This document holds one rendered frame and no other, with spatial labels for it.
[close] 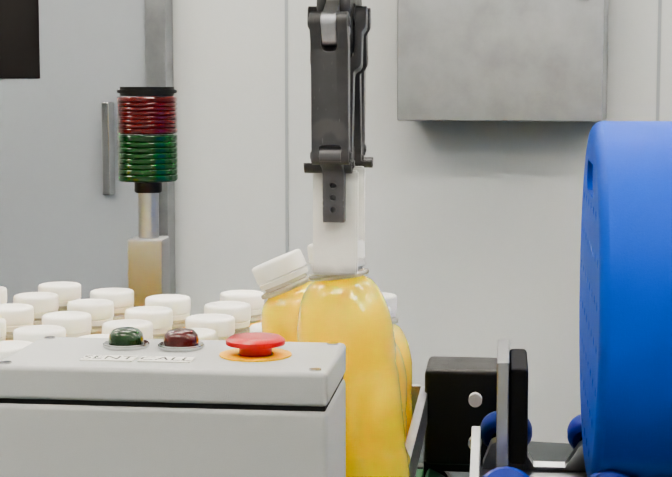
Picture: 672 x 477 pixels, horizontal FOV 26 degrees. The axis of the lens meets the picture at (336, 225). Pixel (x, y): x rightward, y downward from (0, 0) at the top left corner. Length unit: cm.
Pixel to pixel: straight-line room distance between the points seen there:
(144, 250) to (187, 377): 71
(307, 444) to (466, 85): 349
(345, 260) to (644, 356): 22
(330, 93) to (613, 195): 23
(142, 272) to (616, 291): 67
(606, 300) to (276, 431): 29
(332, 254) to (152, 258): 59
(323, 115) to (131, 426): 23
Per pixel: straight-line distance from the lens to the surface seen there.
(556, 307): 453
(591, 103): 425
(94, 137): 481
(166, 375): 85
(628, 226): 104
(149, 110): 152
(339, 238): 97
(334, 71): 93
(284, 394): 84
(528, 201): 450
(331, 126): 93
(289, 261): 105
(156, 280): 155
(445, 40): 430
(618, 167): 107
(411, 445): 116
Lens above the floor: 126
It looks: 6 degrees down
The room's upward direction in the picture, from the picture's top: straight up
